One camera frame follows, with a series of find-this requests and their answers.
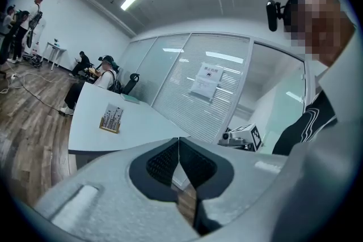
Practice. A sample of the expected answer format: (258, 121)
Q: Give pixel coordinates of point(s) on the person's head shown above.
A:
(320, 25)

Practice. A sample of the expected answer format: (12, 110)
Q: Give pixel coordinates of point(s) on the white paper notice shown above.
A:
(202, 89)
(210, 72)

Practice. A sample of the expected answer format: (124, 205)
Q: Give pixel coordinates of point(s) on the wooden card stand with card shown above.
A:
(111, 121)

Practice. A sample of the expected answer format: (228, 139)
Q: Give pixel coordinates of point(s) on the green notebook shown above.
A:
(130, 98)

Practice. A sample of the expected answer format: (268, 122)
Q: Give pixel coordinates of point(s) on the small white side table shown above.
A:
(55, 51)

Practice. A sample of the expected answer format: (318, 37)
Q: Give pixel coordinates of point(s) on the black head camera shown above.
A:
(272, 15)

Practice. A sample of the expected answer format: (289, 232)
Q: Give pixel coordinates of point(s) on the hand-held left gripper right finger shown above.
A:
(227, 175)

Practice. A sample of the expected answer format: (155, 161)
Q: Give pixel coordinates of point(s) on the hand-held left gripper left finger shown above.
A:
(113, 195)

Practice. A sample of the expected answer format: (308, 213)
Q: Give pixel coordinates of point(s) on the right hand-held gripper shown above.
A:
(241, 136)

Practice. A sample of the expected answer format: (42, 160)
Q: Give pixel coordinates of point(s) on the person's black white jacket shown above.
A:
(309, 124)

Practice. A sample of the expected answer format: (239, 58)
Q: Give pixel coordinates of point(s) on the black office chair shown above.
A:
(131, 82)

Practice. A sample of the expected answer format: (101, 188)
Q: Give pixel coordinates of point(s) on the pile of gear on floor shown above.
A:
(34, 61)

